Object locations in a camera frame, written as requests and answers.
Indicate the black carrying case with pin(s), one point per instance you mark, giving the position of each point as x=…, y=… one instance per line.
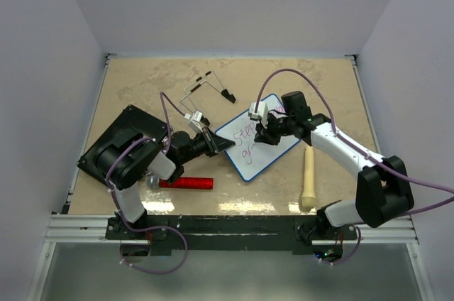
x=132, y=124

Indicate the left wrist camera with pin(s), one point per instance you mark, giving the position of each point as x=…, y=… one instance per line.
x=194, y=121

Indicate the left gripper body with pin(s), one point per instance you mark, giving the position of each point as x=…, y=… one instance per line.
x=211, y=146

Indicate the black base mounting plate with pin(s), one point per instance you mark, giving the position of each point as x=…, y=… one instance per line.
x=294, y=234

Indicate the wire whiteboard stand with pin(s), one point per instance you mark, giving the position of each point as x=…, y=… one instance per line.
x=208, y=80

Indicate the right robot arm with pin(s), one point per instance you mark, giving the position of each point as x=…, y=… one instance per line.
x=382, y=192

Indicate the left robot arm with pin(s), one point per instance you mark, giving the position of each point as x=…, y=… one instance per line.
x=123, y=161

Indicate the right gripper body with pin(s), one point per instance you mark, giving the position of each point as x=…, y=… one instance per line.
x=279, y=126

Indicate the red glitter microphone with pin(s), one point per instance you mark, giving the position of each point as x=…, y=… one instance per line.
x=186, y=183

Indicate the blue framed whiteboard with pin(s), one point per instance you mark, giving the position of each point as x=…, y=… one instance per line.
x=248, y=157

